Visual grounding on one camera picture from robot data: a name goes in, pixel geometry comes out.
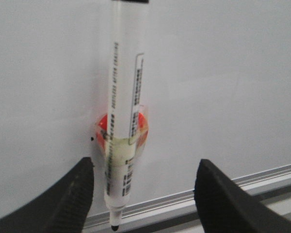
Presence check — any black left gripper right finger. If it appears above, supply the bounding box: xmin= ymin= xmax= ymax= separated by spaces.
xmin=194 ymin=159 xmax=291 ymax=233

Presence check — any white black whiteboard marker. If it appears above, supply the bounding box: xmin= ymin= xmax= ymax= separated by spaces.
xmin=104 ymin=0 xmax=149 ymax=232

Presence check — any red round magnet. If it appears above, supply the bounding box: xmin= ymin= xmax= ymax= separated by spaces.
xmin=95 ymin=105 xmax=149 ymax=158

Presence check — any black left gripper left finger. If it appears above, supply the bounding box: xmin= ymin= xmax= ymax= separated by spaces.
xmin=0 ymin=157 xmax=94 ymax=233

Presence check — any whiteboard with aluminium frame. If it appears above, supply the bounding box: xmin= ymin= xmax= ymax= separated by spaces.
xmin=0 ymin=0 xmax=291 ymax=232

